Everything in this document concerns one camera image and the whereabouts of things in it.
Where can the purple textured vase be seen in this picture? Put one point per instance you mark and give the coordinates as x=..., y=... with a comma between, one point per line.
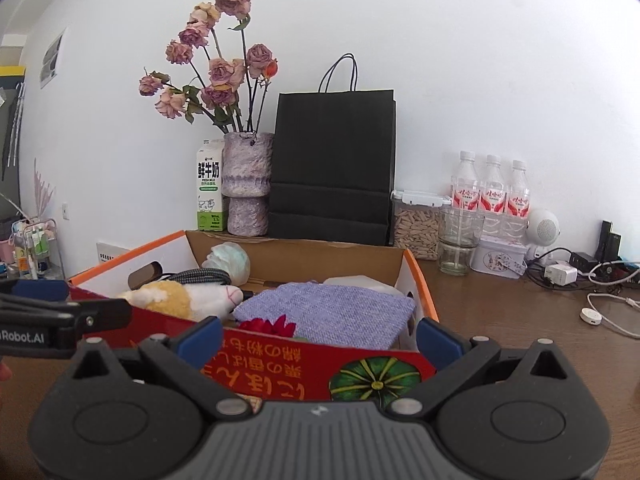
x=247, y=180

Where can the pink bucket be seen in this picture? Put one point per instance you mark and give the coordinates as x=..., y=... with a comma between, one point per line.
x=5, y=250

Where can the clear container of seeds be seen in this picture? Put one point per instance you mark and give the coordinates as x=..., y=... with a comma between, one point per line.
x=415, y=232

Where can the lavender woven cloth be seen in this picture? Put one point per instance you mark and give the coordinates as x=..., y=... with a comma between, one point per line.
x=325, y=310

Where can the white wall outlet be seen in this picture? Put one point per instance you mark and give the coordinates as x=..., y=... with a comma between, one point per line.
x=65, y=210

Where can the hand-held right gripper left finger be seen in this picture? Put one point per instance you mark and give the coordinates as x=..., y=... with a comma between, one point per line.
x=202, y=342

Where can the white soft tissue pack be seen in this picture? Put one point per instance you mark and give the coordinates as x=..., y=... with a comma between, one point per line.
x=360, y=282

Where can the black power adapter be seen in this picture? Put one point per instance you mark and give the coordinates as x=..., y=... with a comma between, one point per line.
x=584, y=261

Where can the white printed tin box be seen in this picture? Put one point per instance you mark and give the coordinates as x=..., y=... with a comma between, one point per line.
x=500, y=259

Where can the yellow box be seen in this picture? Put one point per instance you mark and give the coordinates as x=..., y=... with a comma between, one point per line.
x=12, y=71

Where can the white wall vent grille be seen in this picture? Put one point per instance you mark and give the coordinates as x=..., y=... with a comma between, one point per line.
x=52, y=57

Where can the person's left hand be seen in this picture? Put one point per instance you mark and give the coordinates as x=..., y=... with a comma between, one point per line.
x=5, y=371

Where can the yellow white plush toy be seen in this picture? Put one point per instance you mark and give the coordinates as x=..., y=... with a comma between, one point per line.
x=170, y=300

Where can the white charger plug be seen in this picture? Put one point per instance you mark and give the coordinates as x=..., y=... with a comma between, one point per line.
x=561, y=274

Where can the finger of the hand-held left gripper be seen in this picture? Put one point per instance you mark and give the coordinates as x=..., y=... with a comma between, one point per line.
x=100, y=317
x=40, y=290

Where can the black paper bag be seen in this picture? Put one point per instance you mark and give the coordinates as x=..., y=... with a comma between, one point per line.
x=332, y=160

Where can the black rectangular device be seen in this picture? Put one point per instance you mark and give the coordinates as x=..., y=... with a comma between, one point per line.
x=605, y=240
x=616, y=247

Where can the clear glass cup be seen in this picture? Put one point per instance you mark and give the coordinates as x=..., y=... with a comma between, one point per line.
x=460, y=245

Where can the green white plastic ball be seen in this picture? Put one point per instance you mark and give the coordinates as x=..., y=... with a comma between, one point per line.
x=230, y=260

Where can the red cardboard box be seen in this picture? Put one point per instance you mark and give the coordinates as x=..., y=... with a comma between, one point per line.
x=300, y=370

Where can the white vent panel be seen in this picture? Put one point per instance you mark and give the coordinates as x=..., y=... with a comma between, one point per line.
x=112, y=252

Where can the dried pink rose bouquet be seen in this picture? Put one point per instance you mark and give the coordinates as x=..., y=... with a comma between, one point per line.
x=220, y=72

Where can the pink plant wall sticker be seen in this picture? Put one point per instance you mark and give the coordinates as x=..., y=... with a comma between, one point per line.
x=44, y=190

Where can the white green milk carton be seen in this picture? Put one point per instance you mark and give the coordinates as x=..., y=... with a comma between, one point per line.
x=210, y=185

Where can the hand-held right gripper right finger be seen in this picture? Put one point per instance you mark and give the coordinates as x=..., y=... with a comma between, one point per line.
x=437, y=342

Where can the red festive flower decoration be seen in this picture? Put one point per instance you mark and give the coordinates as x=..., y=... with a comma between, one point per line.
x=265, y=326

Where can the white round speaker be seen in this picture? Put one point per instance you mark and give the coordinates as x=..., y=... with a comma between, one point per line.
x=544, y=227

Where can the grey refrigerator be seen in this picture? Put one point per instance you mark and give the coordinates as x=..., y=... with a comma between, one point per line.
x=9, y=135

